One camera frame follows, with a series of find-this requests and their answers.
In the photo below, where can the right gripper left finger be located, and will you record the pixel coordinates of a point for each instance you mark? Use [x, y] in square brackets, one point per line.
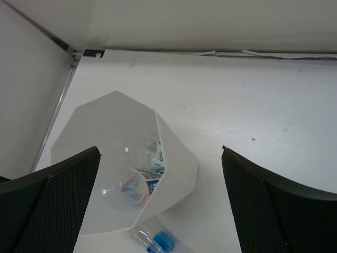
[44, 210]

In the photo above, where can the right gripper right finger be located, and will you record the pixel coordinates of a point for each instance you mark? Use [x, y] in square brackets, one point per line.
[275, 214]

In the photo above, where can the clear bottle orange blue label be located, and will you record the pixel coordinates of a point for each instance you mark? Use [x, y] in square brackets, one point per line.
[132, 190]

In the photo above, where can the clear bottle green blue label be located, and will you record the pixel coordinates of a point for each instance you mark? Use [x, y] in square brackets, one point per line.
[144, 153]

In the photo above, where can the white octagonal plastic bin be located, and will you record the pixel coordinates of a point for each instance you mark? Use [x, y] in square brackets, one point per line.
[104, 123]

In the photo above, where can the aluminium frame rail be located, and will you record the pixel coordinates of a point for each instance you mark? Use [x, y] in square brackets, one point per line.
[75, 55]

